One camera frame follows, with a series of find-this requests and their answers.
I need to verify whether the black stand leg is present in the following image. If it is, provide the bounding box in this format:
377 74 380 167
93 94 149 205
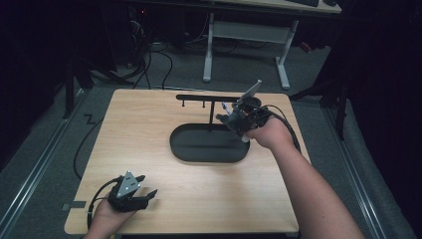
62 54 96 120
289 74 350 141

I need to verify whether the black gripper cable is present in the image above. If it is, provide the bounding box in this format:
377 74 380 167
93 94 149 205
251 104 303 154
87 176 124 230

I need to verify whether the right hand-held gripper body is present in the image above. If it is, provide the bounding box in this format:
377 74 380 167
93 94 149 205
236 79 270 134

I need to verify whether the metal floor rail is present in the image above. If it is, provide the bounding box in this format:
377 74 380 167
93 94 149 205
0 89 86 235
321 105 387 239

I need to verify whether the grey tape piece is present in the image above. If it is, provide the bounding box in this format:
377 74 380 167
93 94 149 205
61 200 88 212

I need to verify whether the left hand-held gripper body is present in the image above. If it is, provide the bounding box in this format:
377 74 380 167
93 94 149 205
106 170 149 214

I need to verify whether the person's left hand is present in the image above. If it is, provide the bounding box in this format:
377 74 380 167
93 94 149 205
91 198 137 231

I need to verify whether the bundle of black floor cables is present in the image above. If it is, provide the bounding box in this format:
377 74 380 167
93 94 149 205
116 39 174 91

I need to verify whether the black keyboard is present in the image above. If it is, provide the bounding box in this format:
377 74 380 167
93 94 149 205
286 0 320 8

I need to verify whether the dark computer tower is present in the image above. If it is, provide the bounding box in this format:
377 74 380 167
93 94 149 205
125 5 152 69

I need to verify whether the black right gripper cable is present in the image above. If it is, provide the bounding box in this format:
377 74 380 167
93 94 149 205
251 104 303 154

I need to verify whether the black floor cable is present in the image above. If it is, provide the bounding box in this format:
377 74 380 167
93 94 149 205
73 117 105 181

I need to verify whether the black key rack with tray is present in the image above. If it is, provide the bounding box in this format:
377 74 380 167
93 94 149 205
169 94 252 164

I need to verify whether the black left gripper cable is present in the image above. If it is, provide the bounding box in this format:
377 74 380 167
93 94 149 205
87 176 124 230

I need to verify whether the person's right hand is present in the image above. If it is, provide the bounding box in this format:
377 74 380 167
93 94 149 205
244 116 296 151

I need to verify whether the white-framed desk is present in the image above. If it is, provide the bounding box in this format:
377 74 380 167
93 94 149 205
202 0 342 92

